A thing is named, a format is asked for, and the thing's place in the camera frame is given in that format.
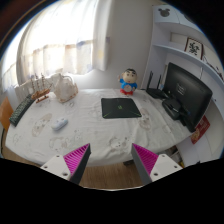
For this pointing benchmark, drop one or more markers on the white sheer curtain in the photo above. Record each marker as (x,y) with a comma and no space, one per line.
(60,36)

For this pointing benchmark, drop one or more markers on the white radiator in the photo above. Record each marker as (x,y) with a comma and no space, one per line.
(24,90)

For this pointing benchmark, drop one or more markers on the orange wooden chair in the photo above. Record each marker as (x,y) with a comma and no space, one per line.
(5,113)

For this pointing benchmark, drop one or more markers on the black computer monitor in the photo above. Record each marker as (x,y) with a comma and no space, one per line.
(186,90)

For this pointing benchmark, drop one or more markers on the white cartoon-print tablecloth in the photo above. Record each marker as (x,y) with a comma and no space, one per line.
(93,133)

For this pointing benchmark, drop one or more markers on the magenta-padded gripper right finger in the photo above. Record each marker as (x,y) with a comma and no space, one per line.
(146,160)

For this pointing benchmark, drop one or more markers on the white cartoon-print computer mouse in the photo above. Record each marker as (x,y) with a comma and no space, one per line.
(59,124)

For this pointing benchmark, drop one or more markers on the cartoon boy figure toy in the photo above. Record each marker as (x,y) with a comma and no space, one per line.
(128,83)

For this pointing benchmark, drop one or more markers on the black mouse pad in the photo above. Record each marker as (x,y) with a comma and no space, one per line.
(120,108)

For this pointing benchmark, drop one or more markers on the black keyboard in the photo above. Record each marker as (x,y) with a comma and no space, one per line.
(21,110)

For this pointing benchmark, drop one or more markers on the large white conch shell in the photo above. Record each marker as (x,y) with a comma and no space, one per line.
(65,90)

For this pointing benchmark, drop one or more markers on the black box device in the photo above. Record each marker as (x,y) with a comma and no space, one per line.
(172,108)

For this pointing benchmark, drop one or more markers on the wooden model sailing ship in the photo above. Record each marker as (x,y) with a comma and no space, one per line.
(40,94)

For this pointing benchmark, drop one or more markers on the red hanging decoration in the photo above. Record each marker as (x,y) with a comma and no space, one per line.
(201,129)

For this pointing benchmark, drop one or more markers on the black router with antennas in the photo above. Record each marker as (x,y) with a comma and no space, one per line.
(156,93)

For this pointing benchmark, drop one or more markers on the white shelf unit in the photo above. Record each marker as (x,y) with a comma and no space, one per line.
(160,56)

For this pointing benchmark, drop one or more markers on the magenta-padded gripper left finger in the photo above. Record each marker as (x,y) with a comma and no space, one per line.
(75,160)

